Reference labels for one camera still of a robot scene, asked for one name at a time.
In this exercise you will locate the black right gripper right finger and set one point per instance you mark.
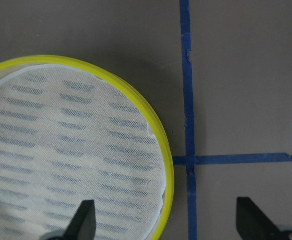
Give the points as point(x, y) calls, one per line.
point(253, 224)

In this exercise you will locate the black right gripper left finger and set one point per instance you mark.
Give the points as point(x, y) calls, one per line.
point(81, 227)

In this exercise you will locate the far yellow bamboo steamer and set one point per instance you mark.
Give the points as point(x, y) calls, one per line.
point(71, 131)

